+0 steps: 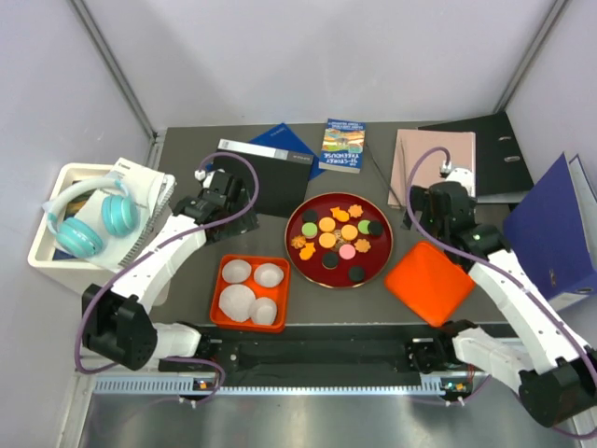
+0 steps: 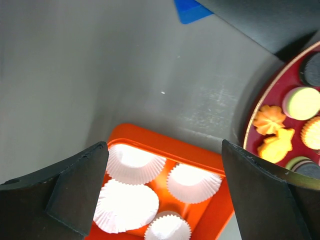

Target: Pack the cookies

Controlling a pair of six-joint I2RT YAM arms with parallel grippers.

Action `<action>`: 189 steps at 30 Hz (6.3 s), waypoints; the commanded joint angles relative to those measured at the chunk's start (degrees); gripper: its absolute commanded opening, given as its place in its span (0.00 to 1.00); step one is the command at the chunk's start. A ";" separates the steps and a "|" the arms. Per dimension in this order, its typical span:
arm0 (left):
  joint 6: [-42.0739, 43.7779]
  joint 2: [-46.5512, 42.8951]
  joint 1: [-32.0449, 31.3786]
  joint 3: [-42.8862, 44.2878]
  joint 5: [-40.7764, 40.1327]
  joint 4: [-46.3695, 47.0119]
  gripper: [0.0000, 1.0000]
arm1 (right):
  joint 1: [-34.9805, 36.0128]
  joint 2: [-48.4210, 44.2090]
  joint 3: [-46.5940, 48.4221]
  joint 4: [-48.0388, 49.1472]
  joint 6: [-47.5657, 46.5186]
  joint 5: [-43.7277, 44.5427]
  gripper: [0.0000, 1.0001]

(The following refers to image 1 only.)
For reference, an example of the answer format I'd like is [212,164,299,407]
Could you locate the red round tray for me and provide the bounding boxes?
[285,192,394,288]

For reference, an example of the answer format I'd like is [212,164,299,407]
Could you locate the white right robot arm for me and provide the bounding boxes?
[404,181,596,427]

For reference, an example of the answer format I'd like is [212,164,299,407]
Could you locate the orange flower cookie top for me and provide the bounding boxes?
[348,204,364,218]

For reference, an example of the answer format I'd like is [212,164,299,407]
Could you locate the blue ring binder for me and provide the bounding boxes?
[504,155,596,311]

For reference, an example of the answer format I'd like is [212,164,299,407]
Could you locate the green macaron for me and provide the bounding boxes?
[301,222,318,239]
[357,219,370,235]

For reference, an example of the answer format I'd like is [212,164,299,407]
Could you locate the orange swirl cookie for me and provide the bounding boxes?
[291,235,307,249]

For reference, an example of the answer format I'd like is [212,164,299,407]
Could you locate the black ring binder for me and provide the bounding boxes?
[420,112,534,204]

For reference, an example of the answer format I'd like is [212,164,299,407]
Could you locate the orange flower cookie right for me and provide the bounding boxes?
[354,239,371,253]

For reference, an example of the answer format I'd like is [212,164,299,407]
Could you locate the orange fish cookie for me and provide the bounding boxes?
[330,207,351,222]
[299,243,316,260]

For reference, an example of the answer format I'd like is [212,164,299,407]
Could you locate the white paper cup bottom-right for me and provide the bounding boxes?
[249,297,277,326]

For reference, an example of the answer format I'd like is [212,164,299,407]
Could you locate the white paper cup bottom-left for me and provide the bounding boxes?
[218,284,257,323]

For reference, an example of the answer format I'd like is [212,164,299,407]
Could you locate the orange fish cookie top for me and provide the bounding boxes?
[330,207,351,222]

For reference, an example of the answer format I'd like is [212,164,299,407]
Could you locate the orange fish cookie bottom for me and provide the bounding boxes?
[299,243,316,260]

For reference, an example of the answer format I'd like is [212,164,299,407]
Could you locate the black cookie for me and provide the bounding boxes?
[301,209,318,223]
[348,266,366,284]
[322,252,340,270]
[368,220,383,237]

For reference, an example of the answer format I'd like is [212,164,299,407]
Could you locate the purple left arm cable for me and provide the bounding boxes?
[74,151,260,402]

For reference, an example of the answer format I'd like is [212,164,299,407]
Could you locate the orange box lid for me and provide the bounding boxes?
[384,241,475,328]

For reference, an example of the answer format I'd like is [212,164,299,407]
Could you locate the black notebook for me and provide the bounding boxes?
[216,139,313,218]

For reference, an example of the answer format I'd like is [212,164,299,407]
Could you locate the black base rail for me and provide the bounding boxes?
[153,324,514,386]

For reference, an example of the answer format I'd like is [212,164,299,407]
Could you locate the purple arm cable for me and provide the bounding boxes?
[74,151,260,402]
[403,147,597,440]

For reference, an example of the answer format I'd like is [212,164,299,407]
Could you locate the pink macaron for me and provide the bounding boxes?
[338,244,356,260]

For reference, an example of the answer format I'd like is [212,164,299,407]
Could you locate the metal tongs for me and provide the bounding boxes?
[364,143,400,203]

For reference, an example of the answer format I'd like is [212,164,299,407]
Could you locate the white paper cup top-right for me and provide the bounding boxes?
[254,263,285,288]

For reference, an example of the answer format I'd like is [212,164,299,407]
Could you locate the orange flower cookie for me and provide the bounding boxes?
[348,204,364,218]
[354,239,371,253]

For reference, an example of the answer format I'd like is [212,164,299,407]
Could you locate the orange cookie box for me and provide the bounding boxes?
[210,255,290,333]

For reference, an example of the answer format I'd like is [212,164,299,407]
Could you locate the pink folder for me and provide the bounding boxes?
[386,129,478,210]

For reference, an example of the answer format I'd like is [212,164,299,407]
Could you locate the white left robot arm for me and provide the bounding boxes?
[75,171,260,372]

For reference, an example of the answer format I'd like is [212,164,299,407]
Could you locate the colourful paperback book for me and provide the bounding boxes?
[318,119,366,174]

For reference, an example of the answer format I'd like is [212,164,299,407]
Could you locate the orange round cookie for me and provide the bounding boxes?
[340,224,359,242]
[318,232,337,248]
[318,217,336,232]

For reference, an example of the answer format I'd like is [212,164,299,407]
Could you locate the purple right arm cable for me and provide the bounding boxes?
[403,147,597,440]

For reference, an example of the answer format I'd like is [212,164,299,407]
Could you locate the white paper cup top-left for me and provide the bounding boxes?
[221,259,252,284]

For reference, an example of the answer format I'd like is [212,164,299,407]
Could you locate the white spiral manual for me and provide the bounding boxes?
[61,158,175,272]

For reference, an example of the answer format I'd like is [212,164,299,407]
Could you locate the teal headphones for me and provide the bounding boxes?
[42,175,140,259]

